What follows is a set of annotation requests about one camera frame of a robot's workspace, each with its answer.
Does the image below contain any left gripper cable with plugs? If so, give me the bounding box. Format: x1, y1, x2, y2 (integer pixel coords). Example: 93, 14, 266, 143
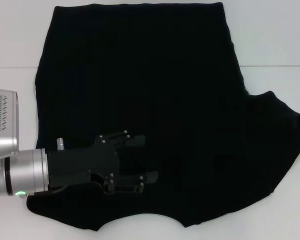
17, 136, 73, 200

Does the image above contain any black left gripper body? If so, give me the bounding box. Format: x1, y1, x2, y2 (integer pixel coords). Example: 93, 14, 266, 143
46, 134, 121, 195

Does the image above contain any black shirt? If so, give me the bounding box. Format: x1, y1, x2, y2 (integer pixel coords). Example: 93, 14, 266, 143
26, 1, 300, 228

